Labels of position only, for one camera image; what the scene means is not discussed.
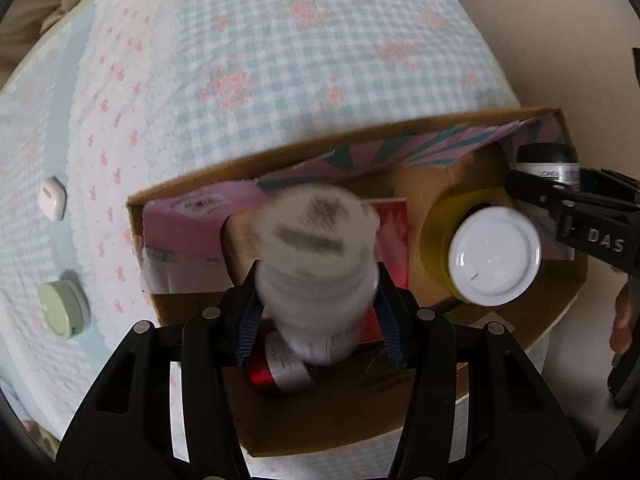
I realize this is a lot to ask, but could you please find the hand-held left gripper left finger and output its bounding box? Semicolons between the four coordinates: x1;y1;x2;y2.
55;260;266;480

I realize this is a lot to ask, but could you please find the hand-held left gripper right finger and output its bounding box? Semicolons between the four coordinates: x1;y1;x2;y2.
372;261;586;480

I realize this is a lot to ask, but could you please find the pale green jar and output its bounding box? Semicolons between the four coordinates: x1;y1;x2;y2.
36;279;91;341

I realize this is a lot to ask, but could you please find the blue checked floral bed sheet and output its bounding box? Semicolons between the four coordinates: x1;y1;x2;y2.
0;0;551;480

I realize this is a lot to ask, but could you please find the person's right hand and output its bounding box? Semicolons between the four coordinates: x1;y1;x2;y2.
609;279;640;357

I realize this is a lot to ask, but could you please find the white plastic bottle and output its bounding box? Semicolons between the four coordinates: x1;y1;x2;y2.
252;182;383;366

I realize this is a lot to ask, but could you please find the red carton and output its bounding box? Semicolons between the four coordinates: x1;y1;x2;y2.
357;199;411;343

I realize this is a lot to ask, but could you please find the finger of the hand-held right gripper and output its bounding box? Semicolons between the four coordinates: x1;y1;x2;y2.
505;166;640;275

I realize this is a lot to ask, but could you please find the white-lid jar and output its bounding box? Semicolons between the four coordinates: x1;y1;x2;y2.
447;207;543;308

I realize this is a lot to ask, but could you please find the small black and white jar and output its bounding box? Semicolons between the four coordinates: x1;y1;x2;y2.
515;143;581;191

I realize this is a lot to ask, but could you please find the red and silver tube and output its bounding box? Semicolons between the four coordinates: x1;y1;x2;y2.
244;332;316;395

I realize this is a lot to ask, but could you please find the small white case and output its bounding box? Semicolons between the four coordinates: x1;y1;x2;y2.
39;176;68;221

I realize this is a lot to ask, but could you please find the cardboard box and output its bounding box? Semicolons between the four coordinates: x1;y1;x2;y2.
125;105;588;458

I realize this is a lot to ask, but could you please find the yellow jar with white lid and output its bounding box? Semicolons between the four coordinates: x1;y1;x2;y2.
420;187;526;306

